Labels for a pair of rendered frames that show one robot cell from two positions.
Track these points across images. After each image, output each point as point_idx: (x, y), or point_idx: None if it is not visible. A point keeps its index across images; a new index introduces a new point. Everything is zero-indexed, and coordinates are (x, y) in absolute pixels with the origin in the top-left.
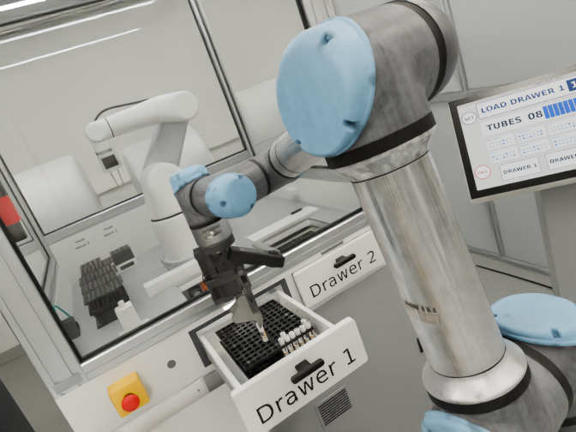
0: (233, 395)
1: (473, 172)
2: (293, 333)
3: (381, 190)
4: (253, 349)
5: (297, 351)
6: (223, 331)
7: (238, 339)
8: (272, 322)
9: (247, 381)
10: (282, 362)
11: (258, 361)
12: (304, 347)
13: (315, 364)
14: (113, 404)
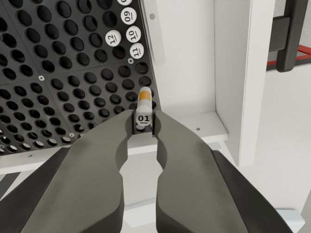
0: (250, 165)
1: None
2: (134, 11)
3: None
4: (110, 107)
5: (256, 36)
6: (0, 144)
7: (51, 124)
8: (21, 45)
9: (242, 146)
10: (258, 80)
11: (158, 107)
12: (264, 12)
13: (306, 9)
14: None
